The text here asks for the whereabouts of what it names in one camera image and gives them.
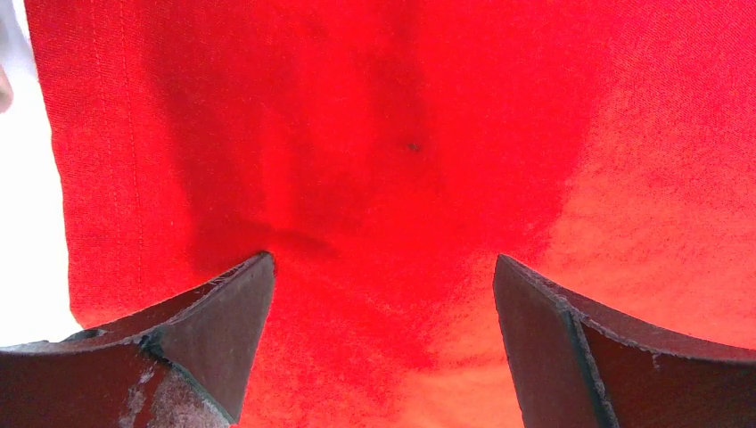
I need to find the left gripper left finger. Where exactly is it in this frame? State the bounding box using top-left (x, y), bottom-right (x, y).
top-left (1, 252), bottom-right (275, 427)

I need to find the red t shirt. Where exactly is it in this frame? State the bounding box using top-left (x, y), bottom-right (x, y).
top-left (26, 1), bottom-right (755, 427)

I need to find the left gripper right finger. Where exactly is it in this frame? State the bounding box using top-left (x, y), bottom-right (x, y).
top-left (494, 255), bottom-right (755, 427)

